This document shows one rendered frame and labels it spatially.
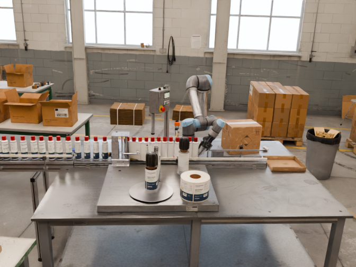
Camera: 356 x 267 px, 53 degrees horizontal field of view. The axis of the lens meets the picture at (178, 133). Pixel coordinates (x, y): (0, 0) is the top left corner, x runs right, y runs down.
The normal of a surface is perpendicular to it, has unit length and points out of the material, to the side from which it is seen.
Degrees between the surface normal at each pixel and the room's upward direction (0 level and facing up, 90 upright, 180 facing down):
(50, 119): 89
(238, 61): 90
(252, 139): 90
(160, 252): 2
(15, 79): 90
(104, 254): 1
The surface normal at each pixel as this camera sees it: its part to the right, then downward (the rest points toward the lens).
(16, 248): 0.04, -0.95
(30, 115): -0.06, 0.30
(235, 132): 0.22, 0.31
